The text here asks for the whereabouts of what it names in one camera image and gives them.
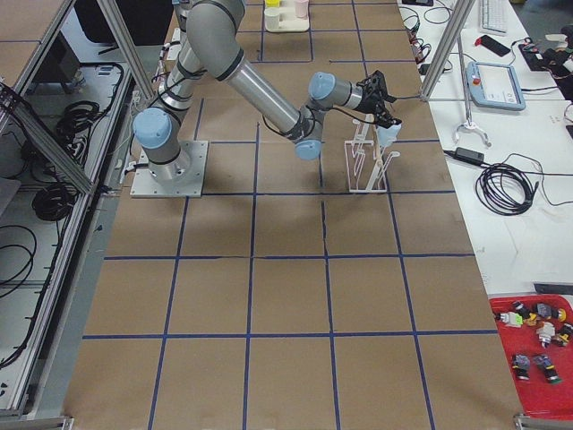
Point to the white wire cup rack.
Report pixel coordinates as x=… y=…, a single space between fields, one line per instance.
x=366 y=162

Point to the cream serving tray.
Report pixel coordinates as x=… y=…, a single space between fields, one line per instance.
x=289 y=23

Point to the teach pendant tablet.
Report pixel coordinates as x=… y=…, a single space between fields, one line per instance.
x=494 y=86

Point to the aluminium frame post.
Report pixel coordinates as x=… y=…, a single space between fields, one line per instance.
x=448 y=39

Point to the reacher grabber tool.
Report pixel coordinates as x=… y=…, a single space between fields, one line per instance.
x=469 y=125

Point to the white plastic cup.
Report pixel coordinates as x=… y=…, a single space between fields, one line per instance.
x=272 y=19

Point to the yellow plastic cup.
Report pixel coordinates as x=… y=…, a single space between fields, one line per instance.
x=272 y=2

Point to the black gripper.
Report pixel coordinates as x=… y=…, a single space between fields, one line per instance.
x=370 y=104

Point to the pink plastic cup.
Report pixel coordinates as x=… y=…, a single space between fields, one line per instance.
x=301 y=9

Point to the red parts tray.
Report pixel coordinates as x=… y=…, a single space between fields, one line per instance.
x=539 y=398

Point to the light blue plastic cup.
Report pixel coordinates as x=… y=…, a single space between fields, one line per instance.
x=386 y=136

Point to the white keyboard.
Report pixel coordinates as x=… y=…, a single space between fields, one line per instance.
x=492 y=16

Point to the black smartphone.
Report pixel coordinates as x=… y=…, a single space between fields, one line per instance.
x=492 y=45

